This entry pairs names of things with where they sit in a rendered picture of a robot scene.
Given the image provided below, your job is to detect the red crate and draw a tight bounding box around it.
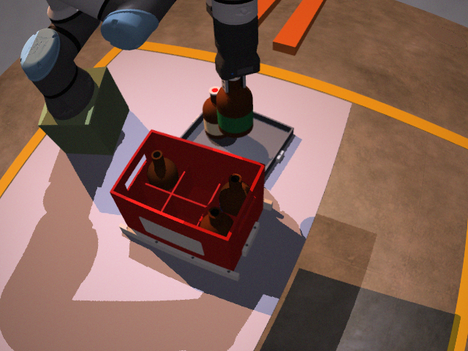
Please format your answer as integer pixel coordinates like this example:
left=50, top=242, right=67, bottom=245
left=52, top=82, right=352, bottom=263
left=121, top=135, right=265, bottom=271

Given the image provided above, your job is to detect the brown glass bottle with green label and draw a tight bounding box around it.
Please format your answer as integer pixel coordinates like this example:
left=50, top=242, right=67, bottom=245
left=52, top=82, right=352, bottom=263
left=216, top=78, right=253, bottom=138

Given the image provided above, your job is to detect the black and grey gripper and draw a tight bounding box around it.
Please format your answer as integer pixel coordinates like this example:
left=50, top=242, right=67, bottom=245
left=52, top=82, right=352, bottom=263
left=206, top=0, right=260, bottom=93

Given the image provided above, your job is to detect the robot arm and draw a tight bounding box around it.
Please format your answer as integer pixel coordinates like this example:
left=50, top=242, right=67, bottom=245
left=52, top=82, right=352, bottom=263
left=20, top=0, right=176, bottom=120

